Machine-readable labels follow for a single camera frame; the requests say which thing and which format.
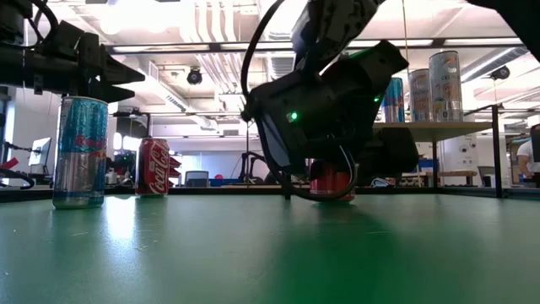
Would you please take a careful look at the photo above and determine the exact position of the black aluminium table frame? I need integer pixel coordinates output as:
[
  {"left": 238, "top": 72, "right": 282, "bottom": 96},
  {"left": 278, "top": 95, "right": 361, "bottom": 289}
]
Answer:
[{"left": 0, "top": 184, "right": 540, "bottom": 204}]

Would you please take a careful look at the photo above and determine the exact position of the computer monitor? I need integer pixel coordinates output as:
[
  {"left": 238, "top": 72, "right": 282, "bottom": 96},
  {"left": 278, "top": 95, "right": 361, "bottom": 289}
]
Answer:
[{"left": 28, "top": 137, "right": 52, "bottom": 168}]

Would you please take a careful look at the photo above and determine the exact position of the teal Red Bull can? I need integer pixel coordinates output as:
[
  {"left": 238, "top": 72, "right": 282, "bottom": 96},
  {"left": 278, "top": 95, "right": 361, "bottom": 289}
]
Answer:
[{"left": 51, "top": 95, "right": 110, "bottom": 210}]

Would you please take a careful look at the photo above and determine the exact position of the person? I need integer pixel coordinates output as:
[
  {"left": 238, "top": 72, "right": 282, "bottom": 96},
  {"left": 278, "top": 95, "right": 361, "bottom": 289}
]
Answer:
[{"left": 516, "top": 138, "right": 540, "bottom": 187}]

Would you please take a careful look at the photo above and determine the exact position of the black workstation frame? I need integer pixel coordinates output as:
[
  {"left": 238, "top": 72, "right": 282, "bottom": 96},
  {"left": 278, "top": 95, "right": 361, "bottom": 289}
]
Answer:
[{"left": 110, "top": 108, "right": 254, "bottom": 187}]

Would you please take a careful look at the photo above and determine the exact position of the silver corrugated air duct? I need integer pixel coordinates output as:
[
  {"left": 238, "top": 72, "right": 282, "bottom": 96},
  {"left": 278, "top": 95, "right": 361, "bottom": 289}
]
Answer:
[{"left": 266, "top": 31, "right": 305, "bottom": 82}]

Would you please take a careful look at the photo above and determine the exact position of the tall white printed can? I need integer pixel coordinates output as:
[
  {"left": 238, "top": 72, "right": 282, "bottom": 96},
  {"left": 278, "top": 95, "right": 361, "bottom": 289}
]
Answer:
[
  {"left": 407, "top": 68, "right": 432, "bottom": 123},
  {"left": 428, "top": 50, "right": 464, "bottom": 123}
]

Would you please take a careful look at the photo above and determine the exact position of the orange-red Fanta can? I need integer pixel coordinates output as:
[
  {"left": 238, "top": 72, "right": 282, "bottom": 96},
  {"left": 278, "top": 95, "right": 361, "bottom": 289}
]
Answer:
[{"left": 309, "top": 159, "right": 357, "bottom": 203}]

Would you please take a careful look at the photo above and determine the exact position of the black dome camera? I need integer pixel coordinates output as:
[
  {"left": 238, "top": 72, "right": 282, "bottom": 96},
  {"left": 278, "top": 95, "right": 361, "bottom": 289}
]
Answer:
[
  {"left": 489, "top": 65, "right": 512, "bottom": 81},
  {"left": 186, "top": 67, "right": 204, "bottom": 86}
]

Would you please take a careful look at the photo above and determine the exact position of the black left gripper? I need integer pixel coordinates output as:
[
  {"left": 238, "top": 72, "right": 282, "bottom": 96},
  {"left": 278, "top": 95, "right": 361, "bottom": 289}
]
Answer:
[{"left": 52, "top": 19, "right": 146, "bottom": 105}]

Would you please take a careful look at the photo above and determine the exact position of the black bar with light strips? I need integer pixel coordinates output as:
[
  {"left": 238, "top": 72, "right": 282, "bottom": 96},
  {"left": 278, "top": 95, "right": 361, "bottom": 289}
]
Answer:
[{"left": 105, "top": 37, "right": 527, "bottom": 56}]

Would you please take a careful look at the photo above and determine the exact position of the wooden bench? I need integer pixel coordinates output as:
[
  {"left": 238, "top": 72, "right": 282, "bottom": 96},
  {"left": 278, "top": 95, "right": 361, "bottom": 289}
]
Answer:
[{"left": 438, "top": 170, "right": 480, "bottom": 187}]

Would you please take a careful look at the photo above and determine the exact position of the blue silver Red Bull can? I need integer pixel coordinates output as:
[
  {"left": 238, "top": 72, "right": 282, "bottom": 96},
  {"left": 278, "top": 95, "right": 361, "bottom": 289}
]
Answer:
[{"left": 381, "top": 76, "right": 407, "bottom": 123}]

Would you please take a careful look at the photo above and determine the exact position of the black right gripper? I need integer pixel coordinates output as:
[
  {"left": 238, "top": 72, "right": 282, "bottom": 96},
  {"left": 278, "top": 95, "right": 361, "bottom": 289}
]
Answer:
[{"left": 248, "top": 40, "right": 421, "bottom": 187}]

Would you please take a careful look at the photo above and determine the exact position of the red Coca-Cola can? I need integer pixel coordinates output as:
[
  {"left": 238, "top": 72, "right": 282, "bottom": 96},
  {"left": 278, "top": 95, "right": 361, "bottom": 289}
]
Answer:
[{"left": 134, "top": 137, "right": 171, "bottom": 197}]

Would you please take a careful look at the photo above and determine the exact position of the yellow hanging cable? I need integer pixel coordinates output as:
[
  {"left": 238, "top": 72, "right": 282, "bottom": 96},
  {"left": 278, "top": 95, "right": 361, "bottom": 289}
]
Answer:
[{"left": 400, "top": 0, "right": 410, "bottom": 79}]

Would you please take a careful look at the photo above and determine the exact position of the grey chair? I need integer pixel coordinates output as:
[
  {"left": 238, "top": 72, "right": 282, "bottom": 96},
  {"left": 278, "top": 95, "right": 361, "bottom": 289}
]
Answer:
[{"left": 184, "top": 170, "right": 210, "bottom": 188}]

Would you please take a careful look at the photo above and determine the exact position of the green table mat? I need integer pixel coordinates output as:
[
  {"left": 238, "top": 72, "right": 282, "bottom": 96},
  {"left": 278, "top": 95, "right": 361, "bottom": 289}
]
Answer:
[{"left": 0, "top": 192, "right": 540, "bottom": 304}]

